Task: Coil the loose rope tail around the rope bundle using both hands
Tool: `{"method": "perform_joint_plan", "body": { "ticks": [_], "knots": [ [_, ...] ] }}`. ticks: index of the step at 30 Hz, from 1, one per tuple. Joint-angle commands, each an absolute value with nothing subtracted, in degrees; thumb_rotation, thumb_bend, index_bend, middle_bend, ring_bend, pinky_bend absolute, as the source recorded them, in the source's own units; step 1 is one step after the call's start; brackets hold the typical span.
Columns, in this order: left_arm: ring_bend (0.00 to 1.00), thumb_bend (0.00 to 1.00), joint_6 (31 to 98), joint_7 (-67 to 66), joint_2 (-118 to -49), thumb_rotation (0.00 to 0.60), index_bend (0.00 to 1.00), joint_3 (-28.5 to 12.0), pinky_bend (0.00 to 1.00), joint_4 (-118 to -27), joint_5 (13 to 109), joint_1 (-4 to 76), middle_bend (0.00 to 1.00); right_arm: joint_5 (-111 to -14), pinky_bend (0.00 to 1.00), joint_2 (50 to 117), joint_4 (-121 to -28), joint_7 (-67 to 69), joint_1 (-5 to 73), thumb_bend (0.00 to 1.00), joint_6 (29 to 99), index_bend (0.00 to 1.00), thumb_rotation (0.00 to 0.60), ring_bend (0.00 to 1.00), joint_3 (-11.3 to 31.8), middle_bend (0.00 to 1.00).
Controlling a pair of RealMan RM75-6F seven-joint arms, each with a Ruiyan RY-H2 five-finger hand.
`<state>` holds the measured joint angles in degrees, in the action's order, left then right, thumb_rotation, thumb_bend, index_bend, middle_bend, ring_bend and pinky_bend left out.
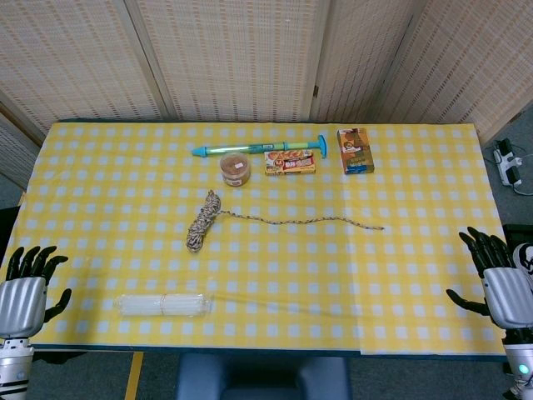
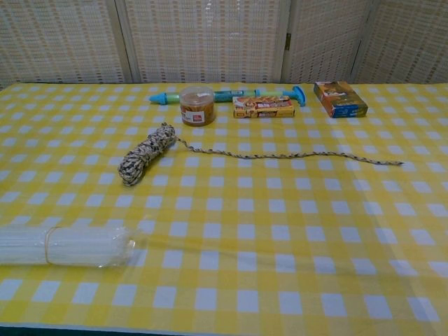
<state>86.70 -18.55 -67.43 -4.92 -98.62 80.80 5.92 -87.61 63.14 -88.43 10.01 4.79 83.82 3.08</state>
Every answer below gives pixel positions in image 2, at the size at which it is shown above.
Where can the thin yellow rubber band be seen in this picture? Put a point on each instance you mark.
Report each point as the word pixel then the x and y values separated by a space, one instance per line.
pixel 47 245

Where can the orange blue cardboard box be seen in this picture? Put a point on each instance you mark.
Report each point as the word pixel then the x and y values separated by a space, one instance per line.
pixel 341 99

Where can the round clear jar orange contents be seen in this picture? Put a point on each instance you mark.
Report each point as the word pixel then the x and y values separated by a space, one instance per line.
pixel 197 106

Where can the beige woven folding screen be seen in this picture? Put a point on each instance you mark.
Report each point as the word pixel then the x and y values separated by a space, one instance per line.
pixel 203 38

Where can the blue green toy water pump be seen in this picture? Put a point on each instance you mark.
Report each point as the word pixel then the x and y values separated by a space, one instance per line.
pixel 161 97

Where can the long yellow red box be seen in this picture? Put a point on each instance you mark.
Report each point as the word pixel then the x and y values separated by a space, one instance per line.
pixel 262 108

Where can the yellow white checkered tablecloth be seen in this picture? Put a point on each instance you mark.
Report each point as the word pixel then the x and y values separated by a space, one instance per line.
pixel 245 217

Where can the clear straw bundle in bag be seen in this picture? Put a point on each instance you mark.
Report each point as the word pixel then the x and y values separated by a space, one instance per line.
pixel 84 246

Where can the brass screen hinge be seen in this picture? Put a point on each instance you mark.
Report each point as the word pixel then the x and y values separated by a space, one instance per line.
pixel 288 40

